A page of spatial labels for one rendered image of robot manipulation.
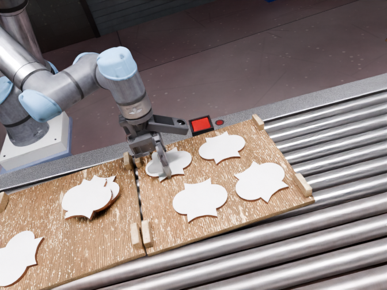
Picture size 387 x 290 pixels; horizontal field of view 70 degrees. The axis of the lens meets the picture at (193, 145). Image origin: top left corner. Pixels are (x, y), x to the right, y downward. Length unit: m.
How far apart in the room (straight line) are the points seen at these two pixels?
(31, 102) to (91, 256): 0.37
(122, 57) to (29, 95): 0.20
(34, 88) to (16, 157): 0.60
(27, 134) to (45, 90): 0.58
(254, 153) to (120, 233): 0.42
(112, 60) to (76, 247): 0.45
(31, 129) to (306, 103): 1.02
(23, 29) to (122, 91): 0.49
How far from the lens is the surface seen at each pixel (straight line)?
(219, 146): 0.83
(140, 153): 0.74
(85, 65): 0.70
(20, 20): 1.03
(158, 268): 0.69
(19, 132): 1.23
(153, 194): 0.77
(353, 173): 0.81
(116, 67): 0.61
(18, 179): 1.12
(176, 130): 0.72
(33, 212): 0.93
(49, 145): 1.19
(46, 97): 0.66
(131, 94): 0.63
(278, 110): 0.99
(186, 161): 0.81
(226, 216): 0.68
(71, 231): 0.81
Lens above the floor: 1.51
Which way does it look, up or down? 41 degrees down
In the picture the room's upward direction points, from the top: 15 degrees counter-clockwise
